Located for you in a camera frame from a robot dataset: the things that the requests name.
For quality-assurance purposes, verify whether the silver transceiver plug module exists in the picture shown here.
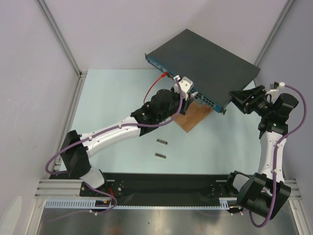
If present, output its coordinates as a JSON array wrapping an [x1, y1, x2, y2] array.
[[155, 153, 166, 159]]

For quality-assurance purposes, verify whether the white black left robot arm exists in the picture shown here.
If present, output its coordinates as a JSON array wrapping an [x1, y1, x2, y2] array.
[[61, 82, 192, 196]]

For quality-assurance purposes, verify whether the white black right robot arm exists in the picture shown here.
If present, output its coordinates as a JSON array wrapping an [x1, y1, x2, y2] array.
[[225, 83, 299, 221]]

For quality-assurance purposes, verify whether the wooden base board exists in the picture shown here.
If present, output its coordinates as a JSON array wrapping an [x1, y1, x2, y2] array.
[[174, 101, 213, 133]]

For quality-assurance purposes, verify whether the silver transceiver module on table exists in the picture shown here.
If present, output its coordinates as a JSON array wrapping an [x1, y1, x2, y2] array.
[[157, 139, 168, 145]]

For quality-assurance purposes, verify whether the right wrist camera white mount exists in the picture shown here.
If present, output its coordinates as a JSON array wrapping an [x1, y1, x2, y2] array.
[[266, 82, 286, 96]]

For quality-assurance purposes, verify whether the red ethernet cable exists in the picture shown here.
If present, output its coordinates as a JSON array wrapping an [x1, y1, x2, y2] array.
[[143, 72, 170, 103]]

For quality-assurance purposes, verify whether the blue black network switch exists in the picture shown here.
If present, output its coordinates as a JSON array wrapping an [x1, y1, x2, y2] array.
[[145, 29, 260, 115]]

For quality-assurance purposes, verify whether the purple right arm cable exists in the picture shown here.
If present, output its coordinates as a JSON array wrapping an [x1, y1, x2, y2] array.
[[248, 84, 307, 228]]

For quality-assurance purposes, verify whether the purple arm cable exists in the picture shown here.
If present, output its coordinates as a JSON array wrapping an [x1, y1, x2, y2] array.
[[45, 80, 183, 217], [248, 84, 307, 228]]

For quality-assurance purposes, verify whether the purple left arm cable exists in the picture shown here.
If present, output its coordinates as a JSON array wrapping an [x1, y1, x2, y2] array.
[[45, 80, 183, 217]]

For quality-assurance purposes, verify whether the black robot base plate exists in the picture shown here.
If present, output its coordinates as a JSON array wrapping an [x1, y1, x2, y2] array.
[[48, 171, 245, 207]]

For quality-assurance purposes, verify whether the grey slotted cable duct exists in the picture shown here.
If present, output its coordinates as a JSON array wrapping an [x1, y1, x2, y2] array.
[[45, 198, 236, 210]]

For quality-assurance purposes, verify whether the aluminium frame post right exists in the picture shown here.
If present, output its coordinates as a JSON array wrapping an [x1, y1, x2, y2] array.
[[254, 0, 297, 67]]

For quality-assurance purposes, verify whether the aluminium frame post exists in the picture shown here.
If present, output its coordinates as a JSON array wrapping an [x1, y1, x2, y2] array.
[[35, 0, 87, 78], [254, 0, 297, 67]]

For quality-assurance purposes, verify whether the aluminium frame post left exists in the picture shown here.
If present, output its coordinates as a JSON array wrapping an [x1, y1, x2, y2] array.
[[35, 0, 87, 78]]

